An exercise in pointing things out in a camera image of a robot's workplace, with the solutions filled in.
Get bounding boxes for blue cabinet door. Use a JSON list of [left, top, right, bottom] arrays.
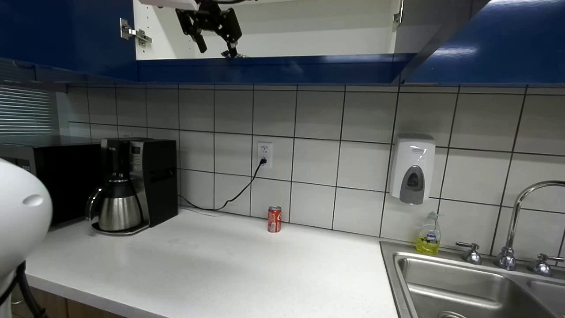
[[392, 0, 491, 85], [0, 0, 138, 83]]

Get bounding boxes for chrome tap handle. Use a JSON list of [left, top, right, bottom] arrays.
[[528, 253, 565, 278], [456, 241, 483, 266]]

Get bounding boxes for blue wall cabinet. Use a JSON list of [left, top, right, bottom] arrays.
[[0, 0, 565, 87]]

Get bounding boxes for black cable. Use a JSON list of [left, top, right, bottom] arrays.
[[178, 159, 268, 212]]

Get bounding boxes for steel coffee carafe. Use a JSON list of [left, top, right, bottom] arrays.
[[86, 174, 143, 233]]

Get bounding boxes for window blinds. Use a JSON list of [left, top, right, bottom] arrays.
[[0, 83, 60, 138]]

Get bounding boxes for black microwave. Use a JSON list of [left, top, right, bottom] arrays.
[[0, 135, 105, 226]]

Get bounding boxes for yellow dish soap bottle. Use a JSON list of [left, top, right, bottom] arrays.
[[415, 211, 441, 256]]

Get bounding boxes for steel sink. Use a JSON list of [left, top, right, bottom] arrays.
[[380, 240, 565, 318]]

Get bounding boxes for white wall socket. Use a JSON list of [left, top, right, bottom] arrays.
[[257, 141, 274, 169]]

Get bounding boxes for red soda can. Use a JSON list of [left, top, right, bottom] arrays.
[[267, 205, 283, 234]]

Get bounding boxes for white soap dispenser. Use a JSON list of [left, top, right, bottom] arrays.
[[389, 133, 436, 205]]

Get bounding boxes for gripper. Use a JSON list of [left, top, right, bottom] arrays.
[[176, 0, 243, 55]]

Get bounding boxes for chrome tap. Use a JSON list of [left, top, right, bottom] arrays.
[[494, 180, 565, 271]]

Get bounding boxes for black coffee maker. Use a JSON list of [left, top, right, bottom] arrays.
[[86, 138, 179, 236]]

